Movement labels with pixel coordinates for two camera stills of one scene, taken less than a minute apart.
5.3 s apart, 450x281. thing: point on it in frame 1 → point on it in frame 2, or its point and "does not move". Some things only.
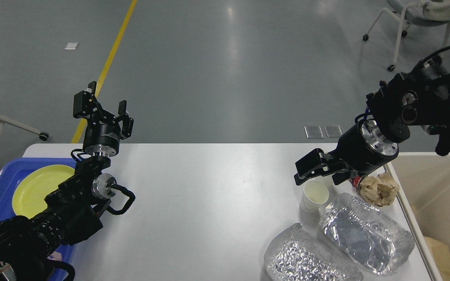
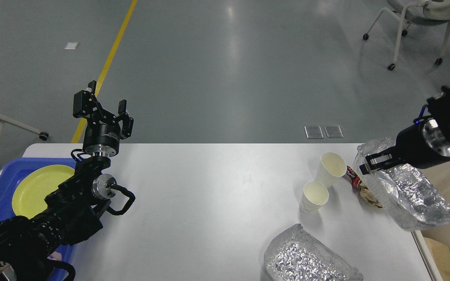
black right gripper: x=362 y=147 → x=424 y=144
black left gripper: x=102 y=134 does not move
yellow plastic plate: x=32 y=188 does not move
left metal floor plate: x=313 y=132 does not move
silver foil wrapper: x=295 y=254 does not move
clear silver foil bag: x=365 y=237 → x=408 y=194
